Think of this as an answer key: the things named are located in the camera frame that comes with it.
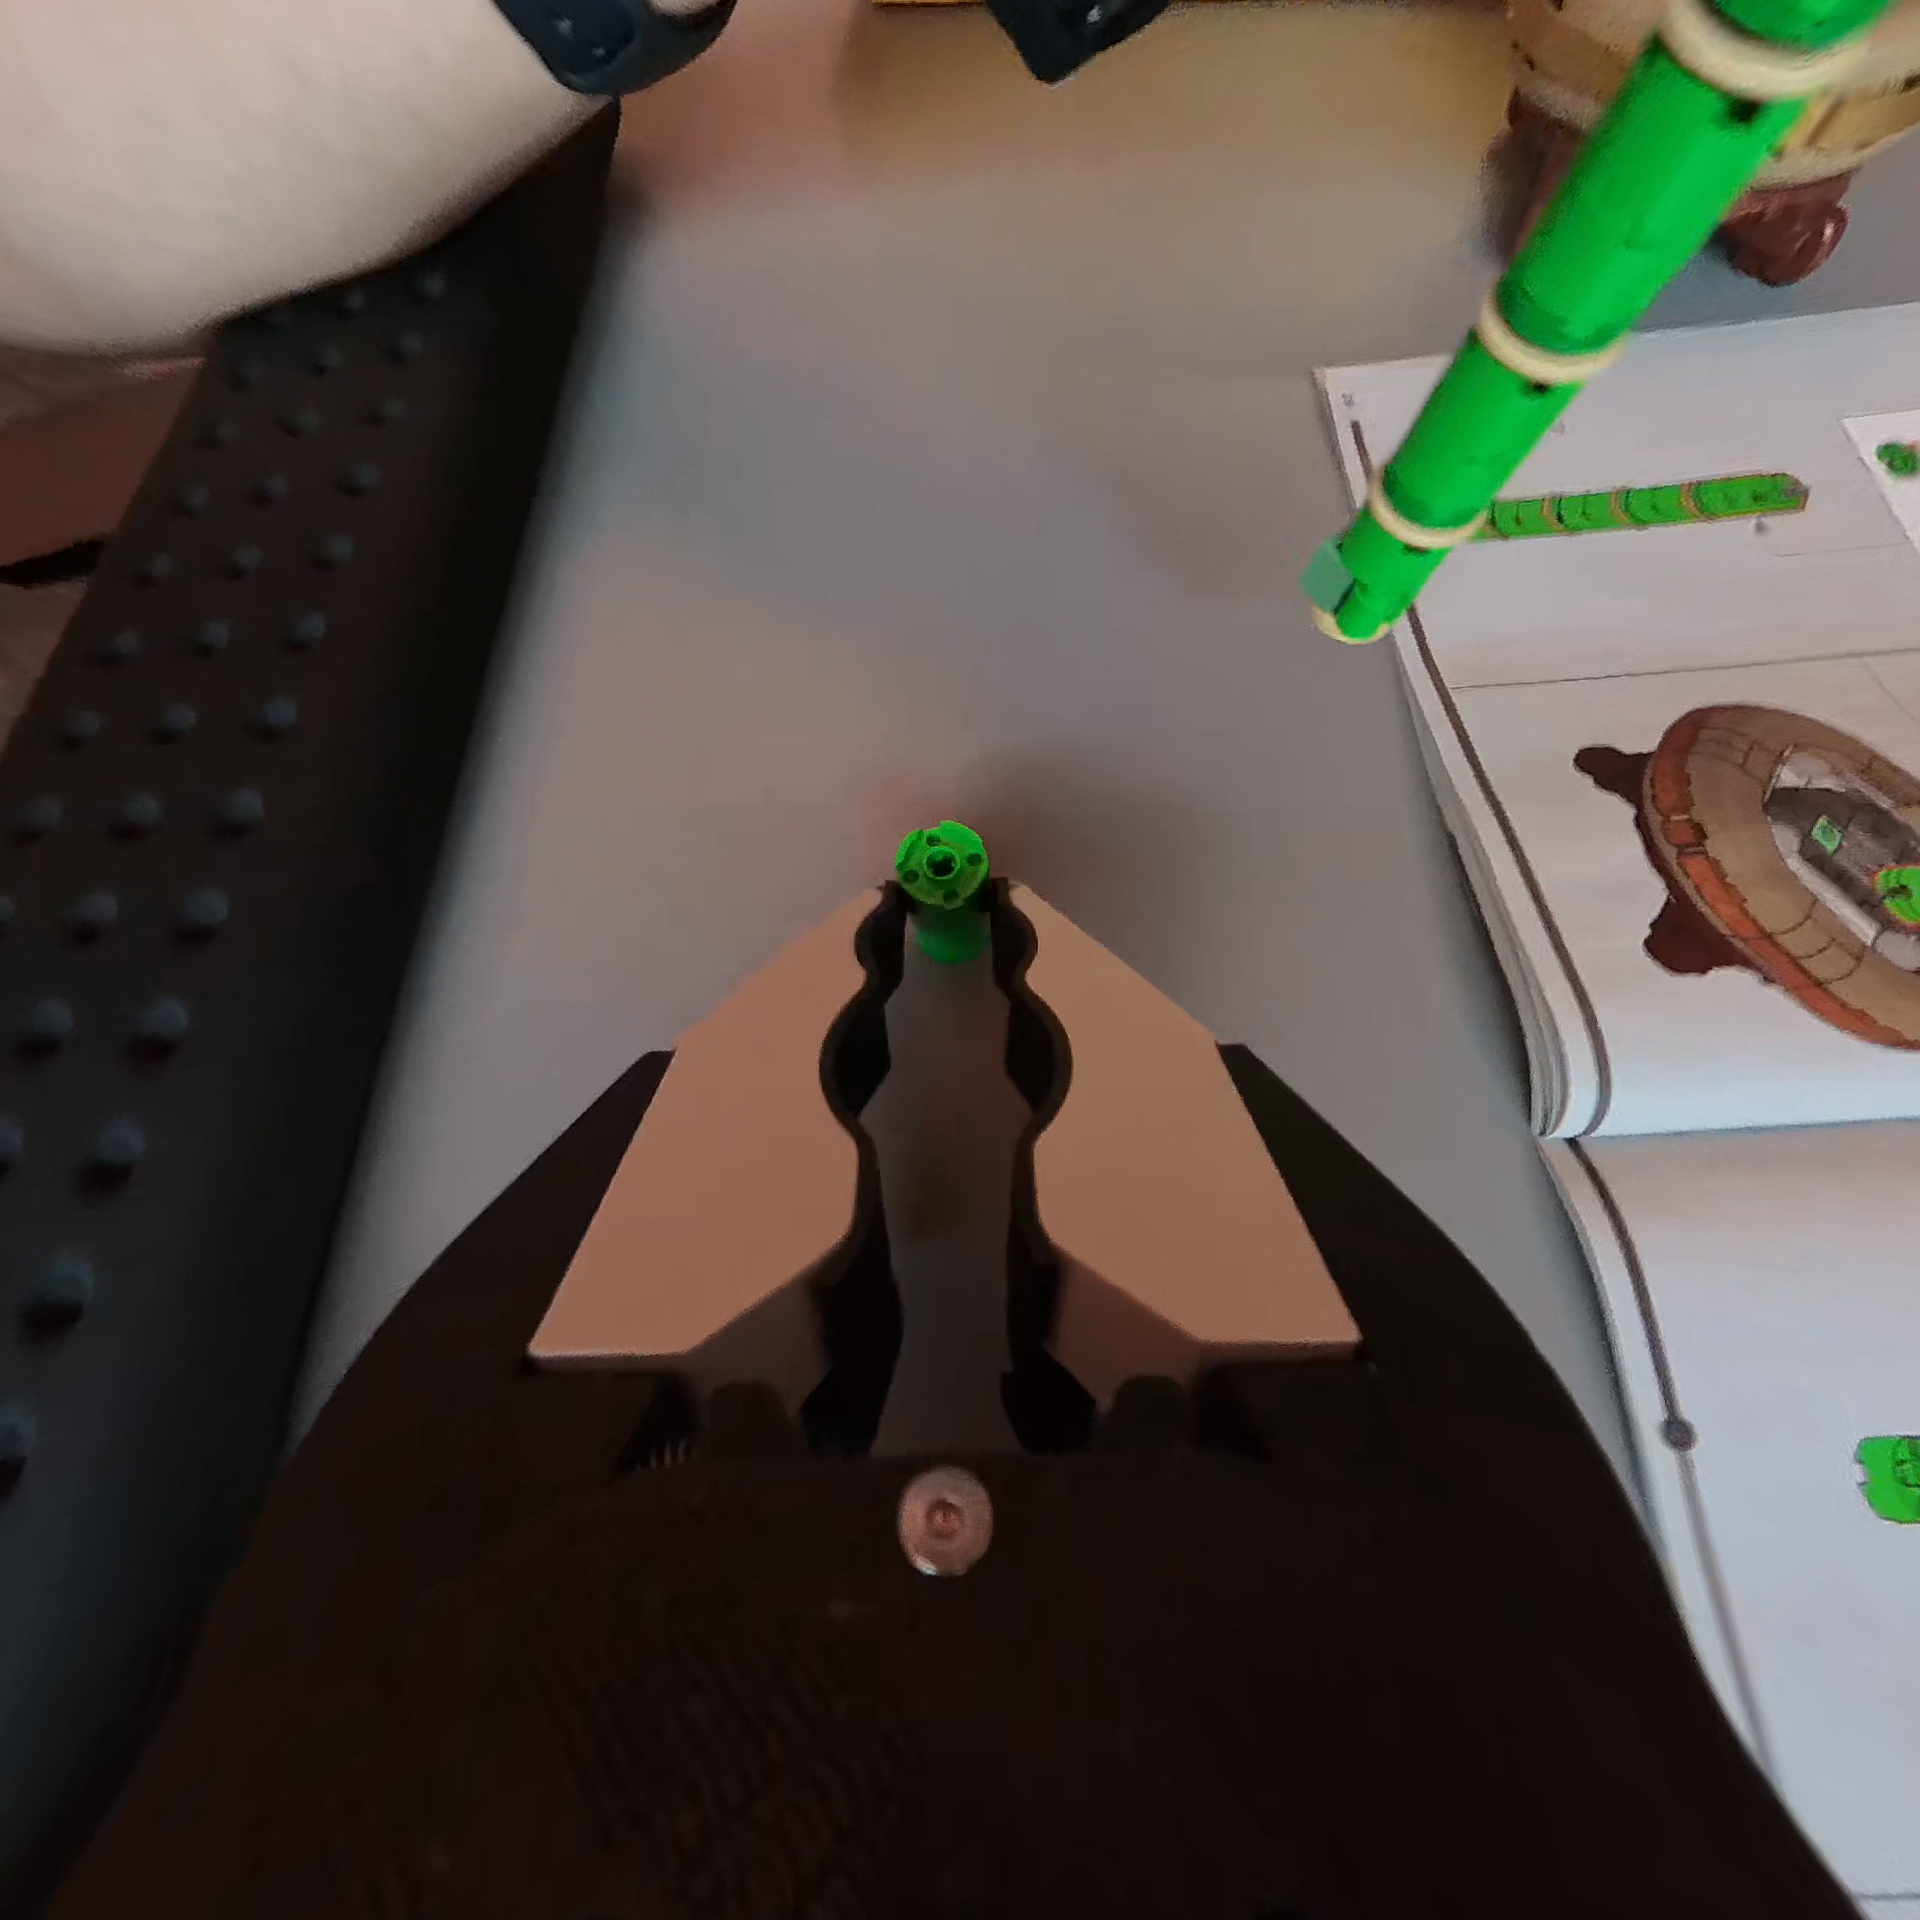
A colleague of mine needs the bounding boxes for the green cylinder brick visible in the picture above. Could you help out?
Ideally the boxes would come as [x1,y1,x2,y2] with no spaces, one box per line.
[894,822,992,966]

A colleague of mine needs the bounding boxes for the black wristband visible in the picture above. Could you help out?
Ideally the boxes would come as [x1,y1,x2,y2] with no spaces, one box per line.
[496,0,736,96]

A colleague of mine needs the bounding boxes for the person's left forearm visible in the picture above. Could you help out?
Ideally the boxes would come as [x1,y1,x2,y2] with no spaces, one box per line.
[0,0,707,354]

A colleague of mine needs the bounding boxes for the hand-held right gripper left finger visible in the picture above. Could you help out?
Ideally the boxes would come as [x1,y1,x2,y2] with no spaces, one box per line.
[529,884,910,1454]

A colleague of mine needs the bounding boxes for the black dotted edge pad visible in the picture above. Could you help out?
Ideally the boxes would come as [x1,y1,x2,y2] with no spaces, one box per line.
[0,106,624,1894]

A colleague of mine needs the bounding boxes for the round tan pot base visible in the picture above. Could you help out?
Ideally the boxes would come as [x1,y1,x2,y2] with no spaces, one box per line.
[1477,0,1920,288]

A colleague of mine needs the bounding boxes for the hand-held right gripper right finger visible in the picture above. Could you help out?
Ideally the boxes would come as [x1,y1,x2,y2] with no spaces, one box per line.
[984,882,1366,1454]

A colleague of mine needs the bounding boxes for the instruction booklet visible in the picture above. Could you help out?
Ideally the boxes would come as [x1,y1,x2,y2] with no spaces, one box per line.
[1312,299,1920,1920]

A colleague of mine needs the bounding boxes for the green bamboo stalk model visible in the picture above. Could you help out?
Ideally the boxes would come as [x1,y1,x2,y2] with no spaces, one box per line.
[1304,0,1901,647]

